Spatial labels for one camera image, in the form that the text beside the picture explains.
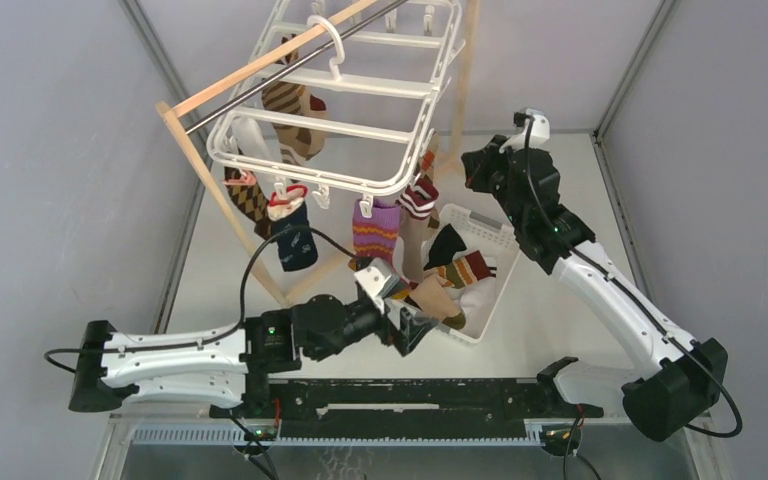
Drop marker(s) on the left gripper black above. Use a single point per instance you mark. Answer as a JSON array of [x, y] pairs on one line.
[[410, 329]]

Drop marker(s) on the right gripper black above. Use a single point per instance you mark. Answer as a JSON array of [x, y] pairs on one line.
[[478, 163]]

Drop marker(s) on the beige orange argyle sock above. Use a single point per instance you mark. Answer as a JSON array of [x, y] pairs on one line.
[[414, 232]]

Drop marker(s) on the white plastic clip hanger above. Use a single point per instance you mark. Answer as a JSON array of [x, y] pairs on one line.
[[371, 107]]

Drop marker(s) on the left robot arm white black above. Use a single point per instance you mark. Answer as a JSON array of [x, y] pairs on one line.
[[230, 369]]

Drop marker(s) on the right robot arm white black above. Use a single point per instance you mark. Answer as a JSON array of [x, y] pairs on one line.
[[674, 377]]

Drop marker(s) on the tan sock in basket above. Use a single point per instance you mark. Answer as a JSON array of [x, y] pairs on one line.
[[431, 297]]

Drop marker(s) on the white plastic basket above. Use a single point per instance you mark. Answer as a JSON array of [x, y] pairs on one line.
[[495, 241]]

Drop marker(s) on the white sock in basket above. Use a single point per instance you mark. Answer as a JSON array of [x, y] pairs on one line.
[[475, 297]]

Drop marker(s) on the black sock in basket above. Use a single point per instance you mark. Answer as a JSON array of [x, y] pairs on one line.
[[447, 243]]

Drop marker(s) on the navy blue sock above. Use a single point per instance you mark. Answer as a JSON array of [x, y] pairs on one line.
[[296, 247]]

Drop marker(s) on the brown yellow argyle sock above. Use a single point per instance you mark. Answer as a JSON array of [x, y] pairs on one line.
[[250, 200]]

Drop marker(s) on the white sock hanging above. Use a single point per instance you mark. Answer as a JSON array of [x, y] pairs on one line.
[[249, 139]]

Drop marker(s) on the metal hanging rod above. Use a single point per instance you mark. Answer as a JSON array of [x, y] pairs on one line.
[[268, 59]]

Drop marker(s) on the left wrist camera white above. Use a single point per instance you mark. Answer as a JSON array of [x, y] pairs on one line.
[[378, 280]]

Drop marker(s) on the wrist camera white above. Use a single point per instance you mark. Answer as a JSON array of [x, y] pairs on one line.
[[532, 128], [378, 280]]

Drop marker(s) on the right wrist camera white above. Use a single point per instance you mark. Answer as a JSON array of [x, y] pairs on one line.
[[532, 128]]

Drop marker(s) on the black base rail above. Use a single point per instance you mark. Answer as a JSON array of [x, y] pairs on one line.
[[427, 406]]

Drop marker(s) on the white cable duct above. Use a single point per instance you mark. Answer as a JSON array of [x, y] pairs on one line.
[[524, 434]]

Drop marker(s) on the wooden rack frame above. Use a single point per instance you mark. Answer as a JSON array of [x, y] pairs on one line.
[[194, 146]]

